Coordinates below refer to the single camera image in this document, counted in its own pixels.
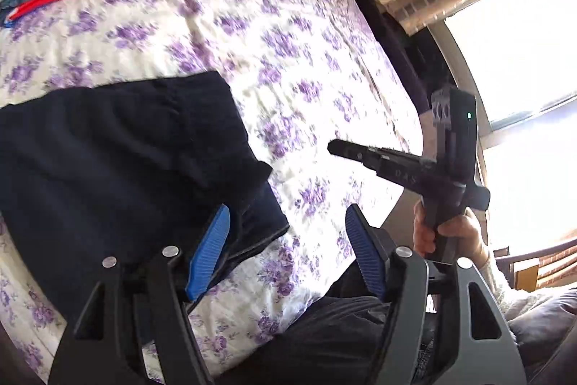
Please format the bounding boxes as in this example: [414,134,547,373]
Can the person dark trouser legs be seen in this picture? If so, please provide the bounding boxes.
[220,257,576,384]

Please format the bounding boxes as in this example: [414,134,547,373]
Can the wooden chair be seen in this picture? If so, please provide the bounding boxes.
[493,231,576,291]

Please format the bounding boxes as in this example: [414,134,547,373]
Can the navy blue pants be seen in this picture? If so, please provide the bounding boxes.
[1,71,290,322]

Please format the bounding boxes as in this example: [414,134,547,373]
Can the black bed frame side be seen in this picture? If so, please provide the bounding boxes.
[355,0,455,114]

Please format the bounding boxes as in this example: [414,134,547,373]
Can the purple floral bed sheet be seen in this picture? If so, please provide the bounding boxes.
[1,0,423,375]

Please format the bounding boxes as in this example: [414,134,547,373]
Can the person right hand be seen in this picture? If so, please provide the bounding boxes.
[413,201,490,268]

